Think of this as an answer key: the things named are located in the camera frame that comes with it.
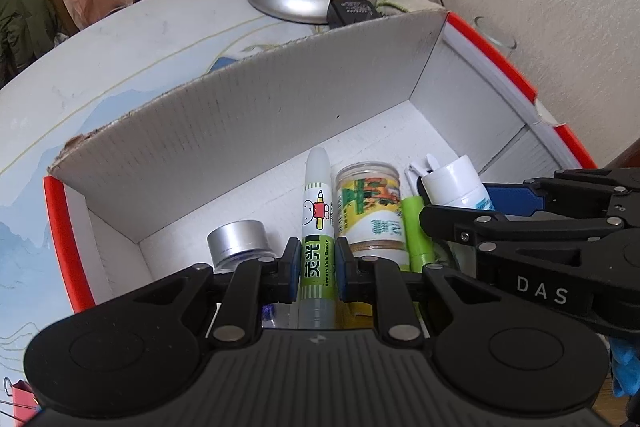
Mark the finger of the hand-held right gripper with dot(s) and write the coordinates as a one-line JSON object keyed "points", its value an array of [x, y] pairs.
{"points": [[510, 199], [500, 229]]}

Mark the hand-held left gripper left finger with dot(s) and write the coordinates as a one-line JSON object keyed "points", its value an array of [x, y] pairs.
{"points": [[292, 269]]}

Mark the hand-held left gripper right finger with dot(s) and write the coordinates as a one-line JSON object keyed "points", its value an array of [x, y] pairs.
{"points": [[342, 269]]}

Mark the green highlighter with white cap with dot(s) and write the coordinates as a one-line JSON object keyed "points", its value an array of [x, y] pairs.
{"points": [[315, 217]]}

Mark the white plastic bottle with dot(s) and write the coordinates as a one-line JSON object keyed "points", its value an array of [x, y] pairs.
{"points": [[452, 182]]}

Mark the clear jar with yellow-green label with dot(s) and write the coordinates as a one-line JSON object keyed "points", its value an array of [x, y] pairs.
{"points": [[372, 217]]}

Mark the light green marker pen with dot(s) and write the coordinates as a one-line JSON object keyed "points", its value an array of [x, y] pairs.
{"points": [[417, 232]]}

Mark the white sunglasses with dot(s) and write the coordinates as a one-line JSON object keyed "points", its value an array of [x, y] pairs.
{"points": [[414, 172]]}

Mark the red cardboard box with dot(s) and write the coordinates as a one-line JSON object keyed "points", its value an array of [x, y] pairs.
{"points": [[250, 117]]}

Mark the person's right hand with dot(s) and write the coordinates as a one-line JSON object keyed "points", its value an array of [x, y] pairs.
{"points": [[625, 367]]}

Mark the yellow object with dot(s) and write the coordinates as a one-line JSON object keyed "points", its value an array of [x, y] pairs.
{"points": [[360, 314]]}

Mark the clear jar with silver lid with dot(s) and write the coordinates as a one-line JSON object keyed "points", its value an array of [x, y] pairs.
{"points": [[237, 241]]}

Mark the clear drinking glass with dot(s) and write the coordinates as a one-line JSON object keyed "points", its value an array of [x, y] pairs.
{"points": [[500, 41]]}

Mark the black power adapter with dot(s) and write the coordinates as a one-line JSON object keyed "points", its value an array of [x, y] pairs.
{"points": [[352, 12]]}

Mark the pink binder clip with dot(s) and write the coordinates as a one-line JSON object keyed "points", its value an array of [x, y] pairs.
{"points": [[22, 399]]}

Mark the olive green jacket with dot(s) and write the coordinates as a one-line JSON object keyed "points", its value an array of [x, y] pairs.
{"points": [[25, 32]]}

